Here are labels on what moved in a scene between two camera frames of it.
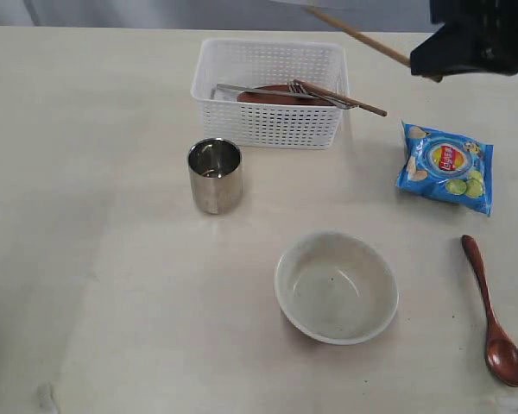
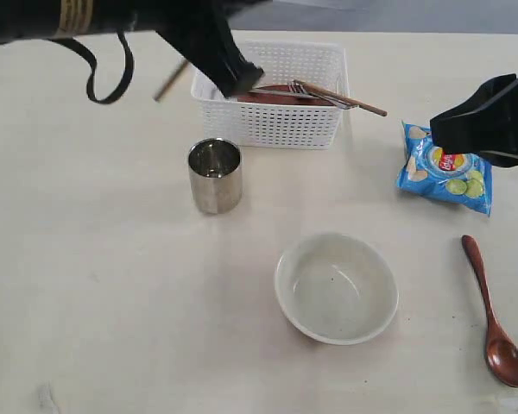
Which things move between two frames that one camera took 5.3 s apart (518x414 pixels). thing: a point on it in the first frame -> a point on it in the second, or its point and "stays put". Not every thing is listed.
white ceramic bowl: [337, 287] stays put
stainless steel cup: [216, 174] stays put
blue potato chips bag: [447, 167] stays put
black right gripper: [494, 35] -> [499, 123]
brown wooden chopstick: [362, 35] -> [170, 81]
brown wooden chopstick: [339, 98] stays put
